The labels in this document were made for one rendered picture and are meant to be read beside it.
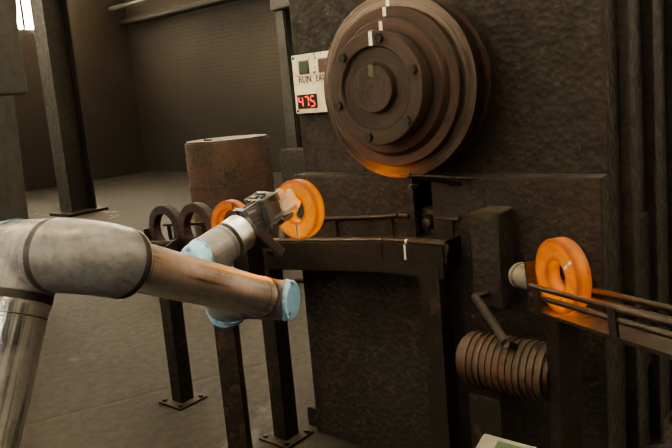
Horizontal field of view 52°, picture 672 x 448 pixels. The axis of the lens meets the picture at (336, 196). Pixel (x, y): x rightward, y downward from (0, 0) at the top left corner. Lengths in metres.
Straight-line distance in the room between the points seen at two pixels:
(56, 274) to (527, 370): 0.97
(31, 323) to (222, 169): 3.46
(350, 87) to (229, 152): 2.81
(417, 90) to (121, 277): 0.85
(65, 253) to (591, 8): 1.23
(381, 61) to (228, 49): 9.65
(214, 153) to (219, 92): 7.02
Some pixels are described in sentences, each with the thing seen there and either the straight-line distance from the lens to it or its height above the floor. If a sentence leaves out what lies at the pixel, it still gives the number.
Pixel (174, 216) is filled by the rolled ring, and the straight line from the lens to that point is 2.54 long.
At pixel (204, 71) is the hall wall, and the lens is 11.77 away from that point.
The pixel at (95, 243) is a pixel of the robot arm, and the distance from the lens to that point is 1.08.
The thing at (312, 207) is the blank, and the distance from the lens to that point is 1.72.
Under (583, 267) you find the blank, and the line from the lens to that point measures 1.41.
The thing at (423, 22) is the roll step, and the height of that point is 1.26.
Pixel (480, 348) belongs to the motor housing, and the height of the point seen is 0.52.
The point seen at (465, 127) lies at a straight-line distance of 1.67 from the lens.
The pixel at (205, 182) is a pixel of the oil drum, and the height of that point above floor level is 0.61.
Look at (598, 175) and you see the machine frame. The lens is 1.69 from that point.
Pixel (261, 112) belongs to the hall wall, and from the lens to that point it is 10.83.
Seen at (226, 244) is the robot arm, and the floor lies 0.80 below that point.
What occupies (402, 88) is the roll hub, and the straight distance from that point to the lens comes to 1.67.
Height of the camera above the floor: 1.11
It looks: 8 degrees down
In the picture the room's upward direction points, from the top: 5 degrees counter-clockwise
